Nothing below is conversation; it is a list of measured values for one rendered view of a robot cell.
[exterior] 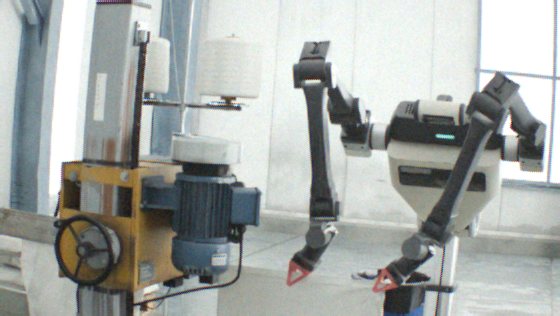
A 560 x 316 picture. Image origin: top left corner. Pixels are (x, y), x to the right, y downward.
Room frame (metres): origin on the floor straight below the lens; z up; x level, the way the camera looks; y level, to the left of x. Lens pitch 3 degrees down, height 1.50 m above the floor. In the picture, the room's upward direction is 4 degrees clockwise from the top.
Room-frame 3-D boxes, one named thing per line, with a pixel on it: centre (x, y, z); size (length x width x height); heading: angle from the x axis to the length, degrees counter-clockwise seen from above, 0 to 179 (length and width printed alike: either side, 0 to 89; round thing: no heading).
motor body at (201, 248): (2.15, 0.18, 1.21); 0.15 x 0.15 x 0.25
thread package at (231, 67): (2.29, 0.15, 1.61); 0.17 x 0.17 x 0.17
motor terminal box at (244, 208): (2.17, 0.08, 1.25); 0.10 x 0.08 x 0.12; 7
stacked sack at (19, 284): (5.33, 1.65, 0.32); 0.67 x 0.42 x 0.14; 166
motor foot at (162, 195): (2.14, 0.27, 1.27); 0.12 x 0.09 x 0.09; 162
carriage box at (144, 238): (2.25, 0.40, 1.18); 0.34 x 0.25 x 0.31; 162
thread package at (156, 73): (2.37, 0.39, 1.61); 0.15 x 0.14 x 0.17; 72
